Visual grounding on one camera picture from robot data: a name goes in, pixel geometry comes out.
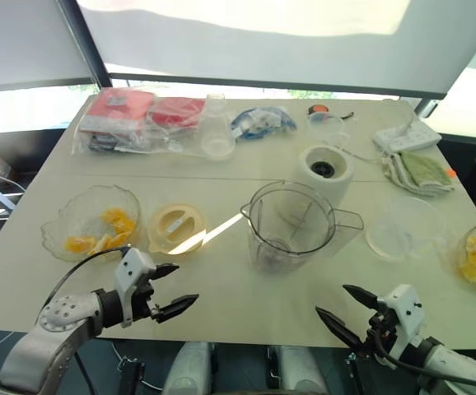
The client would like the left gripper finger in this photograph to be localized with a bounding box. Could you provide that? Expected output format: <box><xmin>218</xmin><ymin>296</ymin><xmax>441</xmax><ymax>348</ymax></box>
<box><xmin>154</xmin><ymin>292</ymin><xmax>200</xmax><ymax>324</ymax></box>
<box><xmin>153</xmin><ymin>263</ymin><xmax>180</xmax><ymax>283</ymax></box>

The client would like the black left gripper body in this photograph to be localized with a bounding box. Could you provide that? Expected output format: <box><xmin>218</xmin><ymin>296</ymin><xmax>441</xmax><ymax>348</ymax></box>
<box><xmin>130</xmin><ymin>274</ymin><xmax>160</xmax><ymax>324</ymax></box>

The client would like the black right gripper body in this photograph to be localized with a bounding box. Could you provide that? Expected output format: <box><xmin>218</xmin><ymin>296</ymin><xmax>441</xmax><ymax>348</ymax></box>
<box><xmin>362</xmin><ymin>301</ymin><xmax>395</xmax><ymax>357</ymax></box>

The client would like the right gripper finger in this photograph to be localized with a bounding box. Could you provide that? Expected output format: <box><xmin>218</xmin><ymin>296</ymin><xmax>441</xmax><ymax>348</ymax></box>
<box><xmin>342</xmin><ymin>283</ymin><xmax>382</xmax><ymax>311</ymax></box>
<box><xmin>314</xmin><ymin>305</ymin><xmax>366</xmax><ymax>352</ymax></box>

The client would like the clear blender jar with handle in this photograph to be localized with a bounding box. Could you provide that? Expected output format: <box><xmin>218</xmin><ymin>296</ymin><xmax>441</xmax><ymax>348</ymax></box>
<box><xmin>240</xmin><ymin>179</ymin><xmax>365</xmax><ymax>275</ymax></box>

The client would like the cream blender lid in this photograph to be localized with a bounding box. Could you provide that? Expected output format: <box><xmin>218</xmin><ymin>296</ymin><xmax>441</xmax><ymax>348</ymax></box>
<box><xmin>147</xmin><ymin>202</ymin><xmax>208</xmax><ymax>254</ymax></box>

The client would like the grey rounded robot leg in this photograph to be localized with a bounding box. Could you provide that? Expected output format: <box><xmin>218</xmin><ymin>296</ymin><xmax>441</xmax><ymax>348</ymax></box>
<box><xmin>162</xmin><ymin>342</ymin><xmax>215</xmax><ymax>395</ymax></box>
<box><xmin>278</xmin><ymin>345</ymin><xmax>329</xmax><ymax>395</ymax></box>

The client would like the clear round plastic lid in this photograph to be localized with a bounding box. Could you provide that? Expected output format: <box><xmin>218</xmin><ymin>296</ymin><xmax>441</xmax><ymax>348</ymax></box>
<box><xmin>365</xmin><ymin>196</ymin><xmax>447</xmax><ymax>261</ymax></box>

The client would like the wavy-rimmed glass bowl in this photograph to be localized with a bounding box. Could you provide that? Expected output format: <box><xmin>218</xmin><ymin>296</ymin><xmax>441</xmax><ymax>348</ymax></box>
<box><xmin>446</xmin><ymin>223</ymin><xmax>476</xmax><ymax>300</ymax></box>
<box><xmin>40</xmin><ymin>184</ymin><xmax>142</xmax><ymax>263</ymax></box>

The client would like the white blender motor base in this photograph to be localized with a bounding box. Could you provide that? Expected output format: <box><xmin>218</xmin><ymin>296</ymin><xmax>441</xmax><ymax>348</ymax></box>
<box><xmin>295</xmin><ymin>143</ymin><xmax>357</xmax><ymax>207</ymax></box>

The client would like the green and white cloth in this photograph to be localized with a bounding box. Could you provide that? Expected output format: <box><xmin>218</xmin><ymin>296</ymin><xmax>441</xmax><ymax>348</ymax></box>
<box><xmin>381</xmin><ymin>151</ymin><xmax>456</xmax><ymax>197</ymax></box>

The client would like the clear glass flask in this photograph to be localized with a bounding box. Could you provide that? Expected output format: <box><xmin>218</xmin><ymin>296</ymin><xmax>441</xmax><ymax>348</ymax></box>
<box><xmin>198</xmin><ymin>93</ymin><xmax>237</xmax><ymax>162</ymax></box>

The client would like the small red package in bag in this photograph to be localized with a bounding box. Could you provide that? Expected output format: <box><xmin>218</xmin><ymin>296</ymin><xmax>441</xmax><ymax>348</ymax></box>
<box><xmin>147</xmin><ymin>97</ymin><xmax>207</xmax><ymax>133</ymax></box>

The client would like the white power strip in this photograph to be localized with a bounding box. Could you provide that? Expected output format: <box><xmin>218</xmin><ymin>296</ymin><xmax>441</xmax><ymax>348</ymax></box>
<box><xmin>371</xmin><ymin>121</ymin><xmax>443</xmax><ymax>151</ymax></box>

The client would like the large red package in bag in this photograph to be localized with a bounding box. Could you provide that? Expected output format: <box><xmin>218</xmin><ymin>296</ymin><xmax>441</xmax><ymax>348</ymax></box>
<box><xmin>72</xmin><ymin>87</ymin><xmax>157</xmax><ymax>156</ymax></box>

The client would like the small clear plastic cup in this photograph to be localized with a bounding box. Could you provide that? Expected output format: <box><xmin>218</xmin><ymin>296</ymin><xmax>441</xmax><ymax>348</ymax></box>
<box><xmin>306</xmin><ymin>111</ymin><xmax>348</xmax><ymax>146</ymax></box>

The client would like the blue white plastic bag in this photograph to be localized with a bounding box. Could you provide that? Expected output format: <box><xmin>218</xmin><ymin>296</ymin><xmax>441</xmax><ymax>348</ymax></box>
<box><xmin>230</xmin><ymin>105</ymin><xmax>299</xmax><ymax>143</ymax></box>

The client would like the orange and black tape measure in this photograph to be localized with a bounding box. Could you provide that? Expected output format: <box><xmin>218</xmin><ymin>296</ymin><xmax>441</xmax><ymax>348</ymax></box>
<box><xmin>308</xmin><ymin>104</ymin><xmax>357</xmax><ymax>121</ymax></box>

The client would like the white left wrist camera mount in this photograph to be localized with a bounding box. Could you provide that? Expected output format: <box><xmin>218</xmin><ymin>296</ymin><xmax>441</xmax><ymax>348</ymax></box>
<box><xmin>113</xmin><ymin>246</ymin><xmax>157</xmax><ymax>328</ymax></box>

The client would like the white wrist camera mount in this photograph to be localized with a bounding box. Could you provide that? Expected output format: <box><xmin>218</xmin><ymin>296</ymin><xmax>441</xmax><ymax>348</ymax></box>
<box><xmin>113</xmin><ymin>246</ymin><xmax>157</xmax><ymax>328</ymax></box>
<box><xmin>376</xmin><ymin>283</ymin><xmax>424</xmax><ymax>360</ymax></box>

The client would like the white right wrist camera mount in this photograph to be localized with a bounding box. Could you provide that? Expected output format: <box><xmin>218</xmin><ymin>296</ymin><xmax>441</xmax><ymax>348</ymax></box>
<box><xmin>376</xmin><ymin>283</ymin><xmax>424</xmax><ymax>360</ymax></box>

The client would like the black table bracket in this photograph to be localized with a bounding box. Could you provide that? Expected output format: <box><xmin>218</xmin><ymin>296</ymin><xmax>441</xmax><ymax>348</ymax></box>
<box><xmin>343</xmin><ymin>352</ymin><xmax>365</xmax><ymax>395</ymax></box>
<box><xmin>116</xmin><ymin>356</ymin><xmax>145</xmax><ymax>395</ymax></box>

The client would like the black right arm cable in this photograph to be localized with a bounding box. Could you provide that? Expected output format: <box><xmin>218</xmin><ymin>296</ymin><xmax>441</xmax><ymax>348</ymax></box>
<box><xmin>368</xmin><ymin>324</ymin><xmax>476</xmax><ymax>393</ymax></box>

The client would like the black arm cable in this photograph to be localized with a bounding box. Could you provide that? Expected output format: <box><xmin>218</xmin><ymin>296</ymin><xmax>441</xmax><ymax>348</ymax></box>
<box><xmin>368</xmin><ymin>324</ymin><xmax>476</xmax><ymax>393</ymax></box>
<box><xmin>35</xmin><ymin>245</ymin><xmax>133</xmax><ymax>326</ymax></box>

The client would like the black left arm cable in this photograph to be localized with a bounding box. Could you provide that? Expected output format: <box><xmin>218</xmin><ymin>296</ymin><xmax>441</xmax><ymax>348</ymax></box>
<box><xmin>35</xmin><ymin>245</ymin><xmax>133</xmax><ymax>326</ymax></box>

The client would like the thin white power cable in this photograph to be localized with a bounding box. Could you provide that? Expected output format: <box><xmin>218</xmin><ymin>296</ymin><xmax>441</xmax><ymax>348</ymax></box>
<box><xmin>339</xmin><ymin>102</ymin><xmax>417</xmax><ymax>164</ymax></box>

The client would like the dark window frame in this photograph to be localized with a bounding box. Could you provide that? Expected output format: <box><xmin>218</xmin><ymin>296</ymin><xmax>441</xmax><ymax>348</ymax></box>
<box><xmin>54</xmin><ymin>0</ymin><xmax>476</xmax><ymax>119</ymax></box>

